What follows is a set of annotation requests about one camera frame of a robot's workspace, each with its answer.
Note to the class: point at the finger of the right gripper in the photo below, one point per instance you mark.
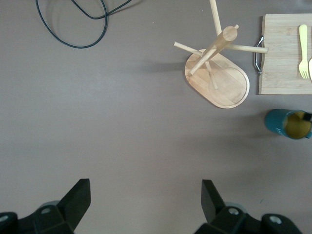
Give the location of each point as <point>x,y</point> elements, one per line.
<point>307,118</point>

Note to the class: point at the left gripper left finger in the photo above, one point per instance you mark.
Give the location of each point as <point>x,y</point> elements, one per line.
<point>48,219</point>

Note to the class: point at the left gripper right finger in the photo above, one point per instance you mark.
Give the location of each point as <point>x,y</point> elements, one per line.
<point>231,221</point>

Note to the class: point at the dark teal cup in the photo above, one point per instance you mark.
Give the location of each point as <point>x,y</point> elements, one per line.
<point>275,120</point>

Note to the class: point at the wooden mug rack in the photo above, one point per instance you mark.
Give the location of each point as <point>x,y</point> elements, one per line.
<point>226,85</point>

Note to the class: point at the bamboo cutting board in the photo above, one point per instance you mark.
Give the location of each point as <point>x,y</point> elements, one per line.
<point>280,61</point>

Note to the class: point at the yellow plastic fork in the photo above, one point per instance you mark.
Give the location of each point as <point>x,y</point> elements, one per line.
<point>303,48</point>

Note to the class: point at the brown table cover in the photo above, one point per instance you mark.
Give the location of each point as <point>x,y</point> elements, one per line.
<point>97,122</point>

